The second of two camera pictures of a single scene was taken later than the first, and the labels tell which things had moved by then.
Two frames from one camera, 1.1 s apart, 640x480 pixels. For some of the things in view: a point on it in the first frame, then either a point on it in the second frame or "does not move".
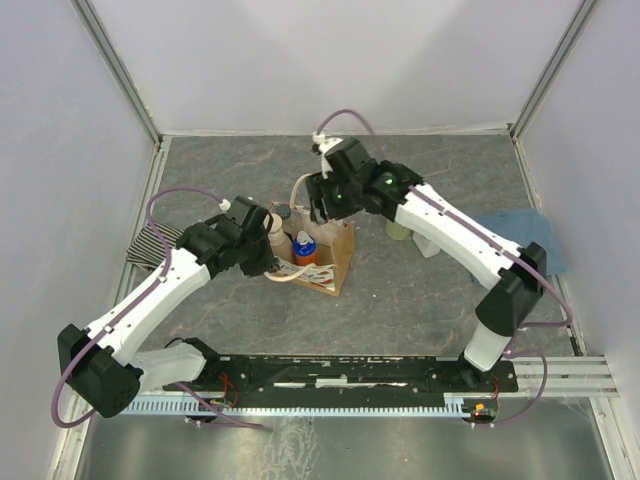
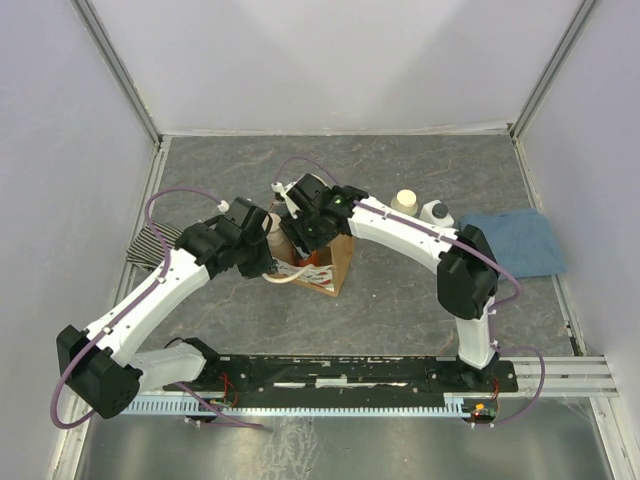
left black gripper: x=267 y=263 does not move
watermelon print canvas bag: x=334 y=243 does not move
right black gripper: x=318 y=187 to x=293 y=226
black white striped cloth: x=148 y=249 does not move
